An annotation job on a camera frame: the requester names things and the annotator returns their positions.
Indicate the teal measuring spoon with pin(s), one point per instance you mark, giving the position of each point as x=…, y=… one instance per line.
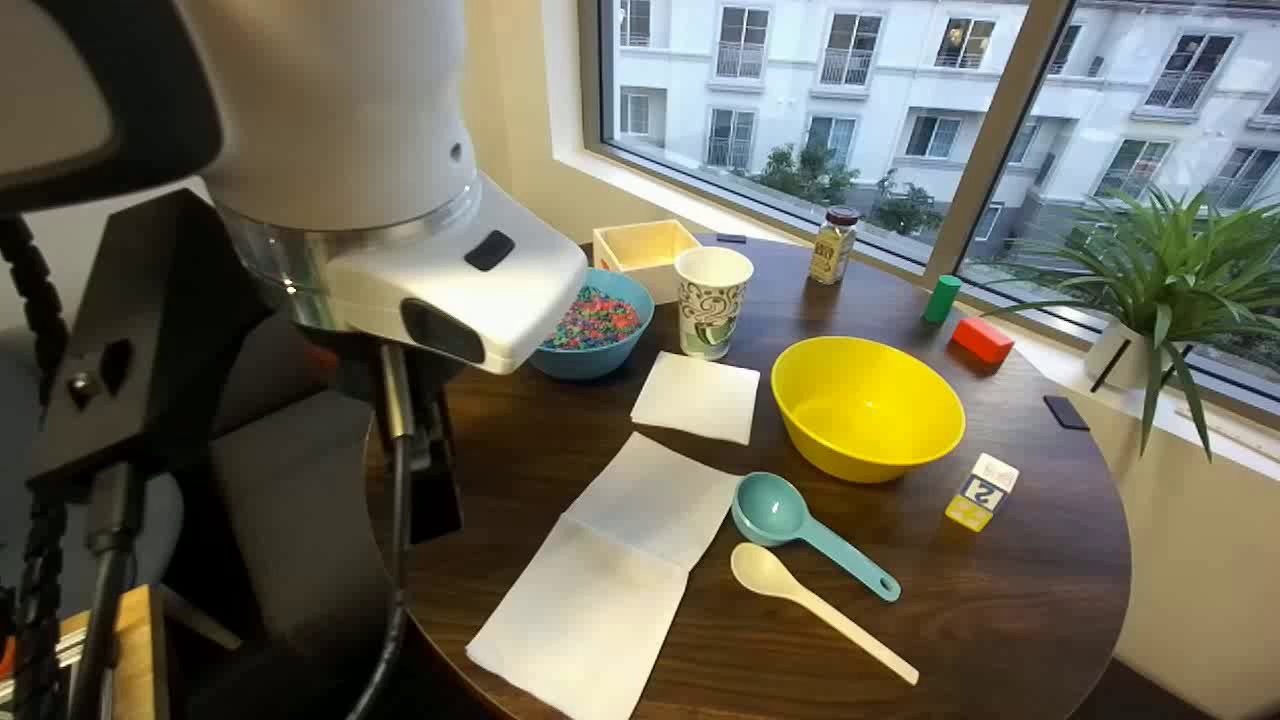
x=773, y=508

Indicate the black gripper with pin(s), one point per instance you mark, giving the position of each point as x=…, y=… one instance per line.
x=432, y=452

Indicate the glass jar with dark lid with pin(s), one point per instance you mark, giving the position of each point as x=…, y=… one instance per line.
x=832, y=251

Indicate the blue bowl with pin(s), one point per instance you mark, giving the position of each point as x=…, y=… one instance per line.
x=601, y=360

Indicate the white plant pot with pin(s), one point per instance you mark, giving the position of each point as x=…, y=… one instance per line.
x=1118, y=359

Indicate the wooden board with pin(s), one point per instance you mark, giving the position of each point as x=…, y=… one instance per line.
x=135, y=647

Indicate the yellow plastic bowl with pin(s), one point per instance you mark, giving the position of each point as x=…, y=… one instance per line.
x=867, y=401

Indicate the light wooden box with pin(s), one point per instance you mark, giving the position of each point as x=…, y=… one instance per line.
x=646, y=252

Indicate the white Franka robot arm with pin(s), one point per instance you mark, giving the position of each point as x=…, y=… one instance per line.
x=334, y=104

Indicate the black table edge pad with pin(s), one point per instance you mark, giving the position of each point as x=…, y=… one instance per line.
x=731, y=238
x=1065, y=413

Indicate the dark grey bench seat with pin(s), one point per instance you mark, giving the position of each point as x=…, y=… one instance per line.
x=295, y=505

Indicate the patterned paper cup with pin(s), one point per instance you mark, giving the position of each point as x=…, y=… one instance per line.
x=712, y=306

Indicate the red block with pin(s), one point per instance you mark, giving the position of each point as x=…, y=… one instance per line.
x=982, y=340

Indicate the small yellow white box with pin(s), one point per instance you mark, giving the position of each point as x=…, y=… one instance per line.
x=982, y=492

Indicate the small white napkin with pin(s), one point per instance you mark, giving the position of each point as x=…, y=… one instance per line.
x=698, y=396

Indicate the colourful cereal pieces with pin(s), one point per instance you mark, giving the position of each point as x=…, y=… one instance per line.
x=599, y=320

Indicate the green potted plant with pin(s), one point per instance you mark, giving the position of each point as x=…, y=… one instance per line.
x=1174, y=267

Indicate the window frame post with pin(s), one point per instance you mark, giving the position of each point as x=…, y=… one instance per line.
x=992, y=133

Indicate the green block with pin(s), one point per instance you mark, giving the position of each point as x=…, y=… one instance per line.
x=941, y=300

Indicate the large white napkin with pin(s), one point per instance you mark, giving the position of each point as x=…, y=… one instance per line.
x=601, y=585

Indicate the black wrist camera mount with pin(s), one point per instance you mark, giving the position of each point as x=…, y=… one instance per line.
x=144, y=320

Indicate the cream plastic spoon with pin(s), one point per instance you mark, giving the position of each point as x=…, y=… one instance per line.
x=760, y=569

